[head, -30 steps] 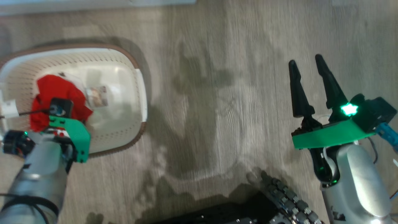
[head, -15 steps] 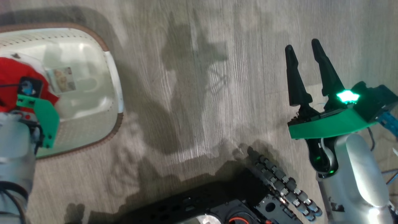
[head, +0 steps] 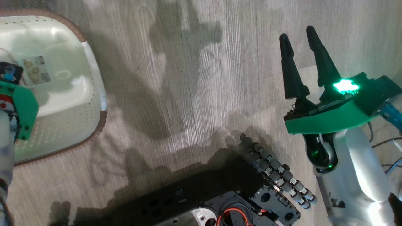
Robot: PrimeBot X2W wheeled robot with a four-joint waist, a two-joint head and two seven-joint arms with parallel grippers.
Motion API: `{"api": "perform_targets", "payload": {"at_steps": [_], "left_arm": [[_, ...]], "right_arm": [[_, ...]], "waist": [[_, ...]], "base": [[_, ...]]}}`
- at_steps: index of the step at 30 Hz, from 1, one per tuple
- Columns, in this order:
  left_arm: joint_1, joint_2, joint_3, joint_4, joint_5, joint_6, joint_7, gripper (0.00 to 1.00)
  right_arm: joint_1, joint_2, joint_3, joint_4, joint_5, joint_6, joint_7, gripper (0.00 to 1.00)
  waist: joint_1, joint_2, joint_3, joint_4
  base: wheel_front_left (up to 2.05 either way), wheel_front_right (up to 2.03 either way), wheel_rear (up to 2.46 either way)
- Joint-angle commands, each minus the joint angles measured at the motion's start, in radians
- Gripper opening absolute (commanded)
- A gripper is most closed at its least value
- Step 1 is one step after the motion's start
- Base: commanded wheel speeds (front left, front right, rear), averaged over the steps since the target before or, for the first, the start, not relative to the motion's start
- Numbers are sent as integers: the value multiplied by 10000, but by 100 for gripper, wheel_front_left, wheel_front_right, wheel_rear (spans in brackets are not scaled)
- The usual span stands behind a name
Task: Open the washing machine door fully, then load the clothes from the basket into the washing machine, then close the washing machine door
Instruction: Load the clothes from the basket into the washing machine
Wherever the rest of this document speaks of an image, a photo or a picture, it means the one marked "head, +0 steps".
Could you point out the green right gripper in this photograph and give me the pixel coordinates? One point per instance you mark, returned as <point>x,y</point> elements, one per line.
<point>329,121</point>

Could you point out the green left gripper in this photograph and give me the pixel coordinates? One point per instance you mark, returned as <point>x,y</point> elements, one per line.
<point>26,110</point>

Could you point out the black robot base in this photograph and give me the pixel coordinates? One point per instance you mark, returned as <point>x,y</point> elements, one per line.
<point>194,194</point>

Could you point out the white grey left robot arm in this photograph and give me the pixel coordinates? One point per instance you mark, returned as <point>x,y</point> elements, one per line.
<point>5,141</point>

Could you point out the cream perforated laundry basket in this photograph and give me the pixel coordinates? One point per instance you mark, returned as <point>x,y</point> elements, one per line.
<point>62,103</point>

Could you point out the printed basket sticker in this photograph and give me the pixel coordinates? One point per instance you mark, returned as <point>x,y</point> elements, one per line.
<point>36,70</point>

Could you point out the roller omni wheel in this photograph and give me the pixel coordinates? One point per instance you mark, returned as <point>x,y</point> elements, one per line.
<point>279,172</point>

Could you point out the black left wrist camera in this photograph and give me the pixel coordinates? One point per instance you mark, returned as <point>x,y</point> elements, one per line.
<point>11,73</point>

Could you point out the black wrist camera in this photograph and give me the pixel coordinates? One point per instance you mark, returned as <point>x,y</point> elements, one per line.
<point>373,92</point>
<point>11,73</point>

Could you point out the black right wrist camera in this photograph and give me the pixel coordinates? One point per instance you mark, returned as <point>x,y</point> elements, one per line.
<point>373,92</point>

